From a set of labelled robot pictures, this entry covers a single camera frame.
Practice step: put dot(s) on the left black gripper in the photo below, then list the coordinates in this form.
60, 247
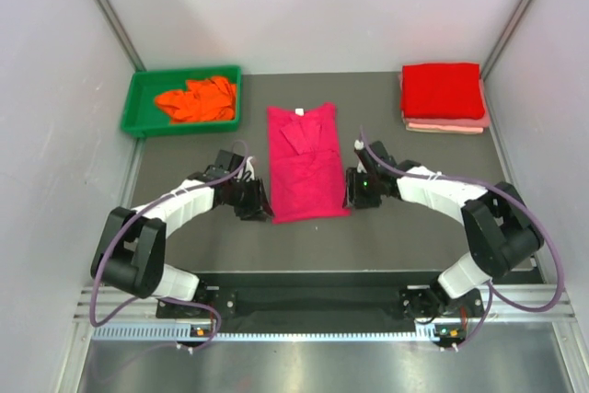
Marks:
258, 208

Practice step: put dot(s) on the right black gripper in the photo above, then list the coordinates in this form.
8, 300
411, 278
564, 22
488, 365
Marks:
353, 198

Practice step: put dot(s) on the magenta pink t-shirt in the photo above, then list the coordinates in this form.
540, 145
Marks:
306, 170

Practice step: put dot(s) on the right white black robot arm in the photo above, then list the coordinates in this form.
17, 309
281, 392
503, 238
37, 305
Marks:
499, 233

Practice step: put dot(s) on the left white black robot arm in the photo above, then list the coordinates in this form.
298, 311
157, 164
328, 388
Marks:
131, 252

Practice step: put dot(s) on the folded peach t-shirt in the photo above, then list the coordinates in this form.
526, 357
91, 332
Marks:
443, 129

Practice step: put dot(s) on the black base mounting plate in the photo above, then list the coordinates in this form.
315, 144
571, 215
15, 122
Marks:
314, 300

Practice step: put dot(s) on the orange t-shirt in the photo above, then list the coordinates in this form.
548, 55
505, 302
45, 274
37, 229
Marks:
207, 100

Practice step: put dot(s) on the folded red t-shirt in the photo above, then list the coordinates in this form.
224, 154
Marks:
449, 91

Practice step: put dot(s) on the green plastic bin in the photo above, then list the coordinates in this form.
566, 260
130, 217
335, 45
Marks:
141, 117

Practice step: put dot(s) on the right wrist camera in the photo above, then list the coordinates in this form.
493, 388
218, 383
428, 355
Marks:
366, 163

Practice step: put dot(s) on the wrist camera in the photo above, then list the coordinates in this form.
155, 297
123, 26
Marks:
366, 163
248, 171

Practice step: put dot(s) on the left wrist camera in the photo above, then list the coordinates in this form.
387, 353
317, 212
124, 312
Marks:
248, 171

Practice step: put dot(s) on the slotted grey cable duct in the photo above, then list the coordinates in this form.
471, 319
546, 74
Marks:
187, 332

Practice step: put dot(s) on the aluminium frame rail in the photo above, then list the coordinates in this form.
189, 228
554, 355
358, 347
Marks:
530, 295

